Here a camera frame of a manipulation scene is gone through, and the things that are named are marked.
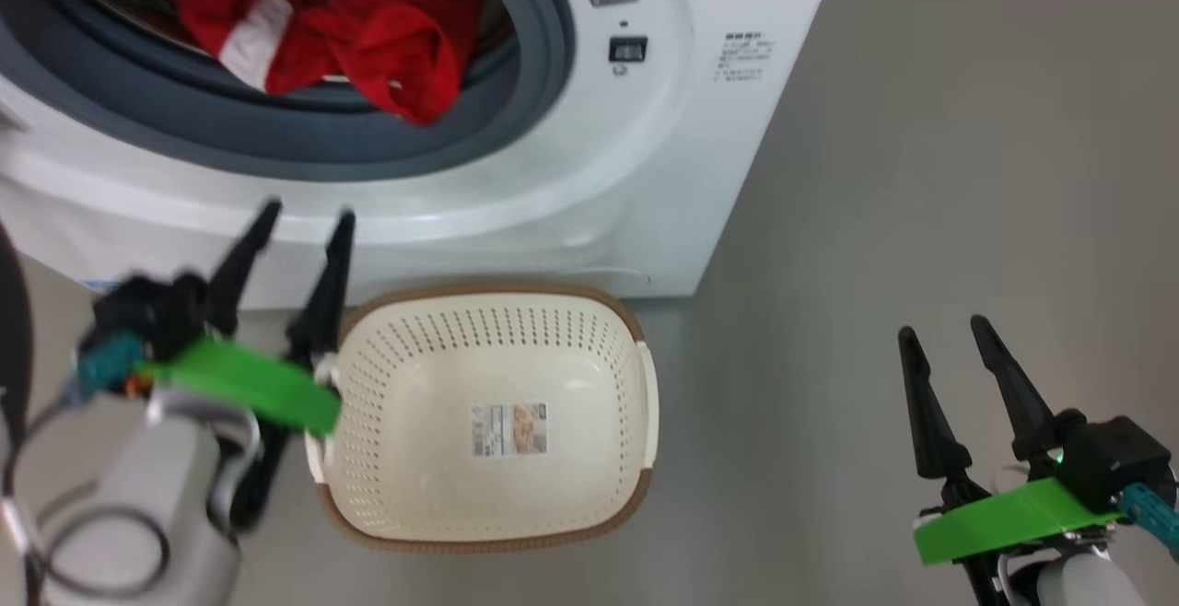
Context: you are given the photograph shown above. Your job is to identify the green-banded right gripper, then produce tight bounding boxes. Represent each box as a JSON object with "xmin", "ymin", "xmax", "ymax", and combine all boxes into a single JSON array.
[{"xmin": 898, "ymin": 314, "xmax": 1125, "ymax": 606}]

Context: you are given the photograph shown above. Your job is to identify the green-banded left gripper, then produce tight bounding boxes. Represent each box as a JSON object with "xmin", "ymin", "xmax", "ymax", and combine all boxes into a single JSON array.
[{"xmin": 143, "ymin": 200, "xmax": 356, "ymax": 533}]

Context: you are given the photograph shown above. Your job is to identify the red garment with white trim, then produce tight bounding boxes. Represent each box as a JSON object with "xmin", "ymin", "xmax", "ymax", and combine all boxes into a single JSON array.
[{"xmin": 169, "ymin": 0, "xmax": 486, "ymax": 126}]

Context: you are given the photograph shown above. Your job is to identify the cream perforated laundry basket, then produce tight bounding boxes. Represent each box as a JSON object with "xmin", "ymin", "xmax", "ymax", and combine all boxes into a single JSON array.
[{"xmin": 304, "ymin": 282, "xmax": 660, "ymax": 554}]

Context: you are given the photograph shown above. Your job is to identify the paper label in basket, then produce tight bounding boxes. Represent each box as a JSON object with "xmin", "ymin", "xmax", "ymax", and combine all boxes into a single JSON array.
[{"xmin": 470, "ymin": 402, "xmax": 549, "ymax": 458}]

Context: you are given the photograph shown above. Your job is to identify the white washing machine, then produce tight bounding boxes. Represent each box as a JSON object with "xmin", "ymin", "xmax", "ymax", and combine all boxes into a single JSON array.
[{"xmin": 0, "ymin": 0, "xmax": 844, "ymax": 312}]

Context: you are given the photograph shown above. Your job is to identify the thin black cable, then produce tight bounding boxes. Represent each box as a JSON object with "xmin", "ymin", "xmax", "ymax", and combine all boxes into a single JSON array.
[{"xmin": 0, "ymin": 403, "xmax": 173, "ymax": 601}]

